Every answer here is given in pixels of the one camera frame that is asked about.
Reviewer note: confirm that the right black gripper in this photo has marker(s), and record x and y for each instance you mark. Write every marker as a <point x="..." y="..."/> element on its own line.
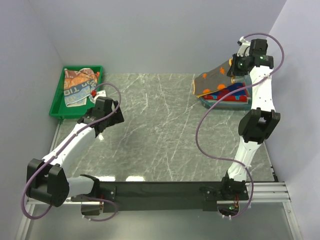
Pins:
<point x="233" y="70"/>

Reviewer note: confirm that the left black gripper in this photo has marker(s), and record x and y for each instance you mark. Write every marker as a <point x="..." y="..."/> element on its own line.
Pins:
<point x="117" y="118"/>

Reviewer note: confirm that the red blue patterned cloth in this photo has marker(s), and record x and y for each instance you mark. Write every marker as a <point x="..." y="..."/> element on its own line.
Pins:
<point x="241" y="96"/>

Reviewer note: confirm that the orange yellow cloth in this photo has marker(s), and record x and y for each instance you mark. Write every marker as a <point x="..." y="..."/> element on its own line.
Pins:
<point x="213" y="80"/>

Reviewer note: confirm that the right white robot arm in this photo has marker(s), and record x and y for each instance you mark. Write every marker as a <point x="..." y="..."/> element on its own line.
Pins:
<point x="258" y="124"/>

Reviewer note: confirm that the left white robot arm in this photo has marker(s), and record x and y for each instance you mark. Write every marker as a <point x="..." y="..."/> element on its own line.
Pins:
<point x="46" y="178"/>

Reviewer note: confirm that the blue translucent plastic tub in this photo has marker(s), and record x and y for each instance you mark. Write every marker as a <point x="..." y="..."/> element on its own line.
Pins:
<point x="232" y="105"/>

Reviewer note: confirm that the green plastic bin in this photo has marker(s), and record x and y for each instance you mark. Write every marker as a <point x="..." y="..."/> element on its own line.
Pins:
<point x="58" y="107"/>

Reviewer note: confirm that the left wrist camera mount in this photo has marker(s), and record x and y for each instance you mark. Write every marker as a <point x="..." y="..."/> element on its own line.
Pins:
<point x="96" y="94"/>

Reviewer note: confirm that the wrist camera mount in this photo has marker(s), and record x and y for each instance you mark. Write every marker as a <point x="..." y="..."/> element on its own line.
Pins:
<point x="96" y="94"/>
<point x="244" y="47"/>

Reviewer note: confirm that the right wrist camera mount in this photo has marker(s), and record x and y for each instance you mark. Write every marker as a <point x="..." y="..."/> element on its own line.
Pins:
<point x="244" y="47"/>

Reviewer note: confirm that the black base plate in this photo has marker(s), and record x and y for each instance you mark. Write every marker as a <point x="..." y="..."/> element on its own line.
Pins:
<point x="161" y="196"/>

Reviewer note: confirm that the aluminium mounting rail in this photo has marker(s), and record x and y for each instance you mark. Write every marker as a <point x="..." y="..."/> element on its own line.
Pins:
<point x="264" y="193"/>

